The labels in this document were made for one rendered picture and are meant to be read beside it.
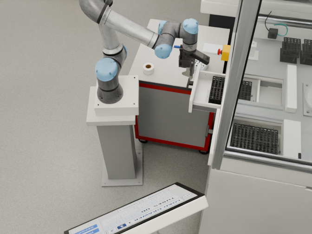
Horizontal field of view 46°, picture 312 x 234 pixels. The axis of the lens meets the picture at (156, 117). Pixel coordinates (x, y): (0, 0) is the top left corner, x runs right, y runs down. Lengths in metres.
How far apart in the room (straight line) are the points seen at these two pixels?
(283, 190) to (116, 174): 1.30
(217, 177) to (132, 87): 0.76
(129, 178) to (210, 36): 1.17
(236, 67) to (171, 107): 1.28
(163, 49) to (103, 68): 0.40
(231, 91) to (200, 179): 1.53
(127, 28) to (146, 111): 0.95
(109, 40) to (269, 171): 1.03
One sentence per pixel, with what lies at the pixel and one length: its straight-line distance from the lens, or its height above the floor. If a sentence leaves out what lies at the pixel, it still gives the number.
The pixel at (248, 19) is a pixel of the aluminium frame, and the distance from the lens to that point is 1.10.
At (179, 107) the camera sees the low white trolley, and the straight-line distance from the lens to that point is 2.43.
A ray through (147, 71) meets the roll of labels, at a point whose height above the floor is 0.79.
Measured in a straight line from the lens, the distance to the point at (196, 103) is 2.01.
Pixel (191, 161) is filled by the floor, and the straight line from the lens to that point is 2.83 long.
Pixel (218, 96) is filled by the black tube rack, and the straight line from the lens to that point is 2.04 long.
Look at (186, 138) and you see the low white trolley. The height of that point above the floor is 0.21.
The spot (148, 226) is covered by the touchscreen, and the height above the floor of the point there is 1.19.
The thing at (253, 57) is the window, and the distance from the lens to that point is 1.20.
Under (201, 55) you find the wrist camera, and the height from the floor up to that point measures 1.12.
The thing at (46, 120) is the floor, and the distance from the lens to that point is 3.21.
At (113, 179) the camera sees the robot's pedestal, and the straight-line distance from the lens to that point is 2.75.
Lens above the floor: 2.40
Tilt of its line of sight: 51 degrees down
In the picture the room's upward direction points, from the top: 1 degrees counter-clockwise
